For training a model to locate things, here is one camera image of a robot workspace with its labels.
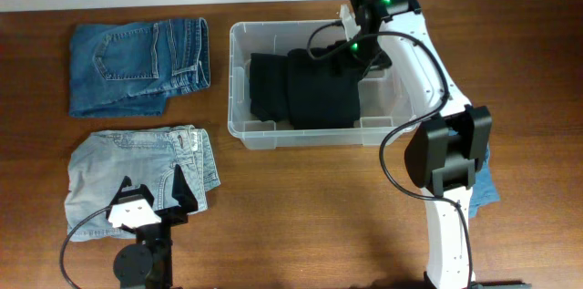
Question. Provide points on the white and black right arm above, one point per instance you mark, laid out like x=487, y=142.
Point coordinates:
x=449, y=145

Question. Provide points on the light blue folded jeans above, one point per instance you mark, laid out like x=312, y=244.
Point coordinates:
x=149, y=156

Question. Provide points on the dark blue folded jeans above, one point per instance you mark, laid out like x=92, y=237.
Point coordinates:
x=130, y=70

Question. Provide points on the small black garment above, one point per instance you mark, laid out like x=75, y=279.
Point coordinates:
x=268, y=87

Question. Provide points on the large black garment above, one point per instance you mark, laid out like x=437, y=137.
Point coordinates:
x=324, y=94

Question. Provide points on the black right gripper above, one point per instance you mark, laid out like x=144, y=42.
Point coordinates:
x=375, y=62

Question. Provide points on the clear plastic storage bin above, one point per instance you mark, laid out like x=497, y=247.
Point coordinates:
x=385, y=104

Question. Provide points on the blue denim shirt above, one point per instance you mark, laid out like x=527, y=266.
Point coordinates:
x=484, y=191

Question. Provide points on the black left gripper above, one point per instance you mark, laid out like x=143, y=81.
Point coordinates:
x=177, y=216

